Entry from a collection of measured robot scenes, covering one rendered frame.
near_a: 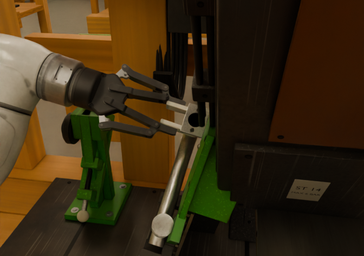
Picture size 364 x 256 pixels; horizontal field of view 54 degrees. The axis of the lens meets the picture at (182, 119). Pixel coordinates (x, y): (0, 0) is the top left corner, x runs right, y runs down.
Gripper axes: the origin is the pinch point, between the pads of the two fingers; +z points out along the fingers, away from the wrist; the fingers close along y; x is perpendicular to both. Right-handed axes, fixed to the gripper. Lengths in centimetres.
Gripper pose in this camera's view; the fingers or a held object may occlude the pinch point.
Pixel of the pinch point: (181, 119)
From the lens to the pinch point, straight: 65.6
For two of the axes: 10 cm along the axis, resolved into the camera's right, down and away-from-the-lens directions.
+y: 3.0, -9.2, 2.6
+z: 9.5, 3.1, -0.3
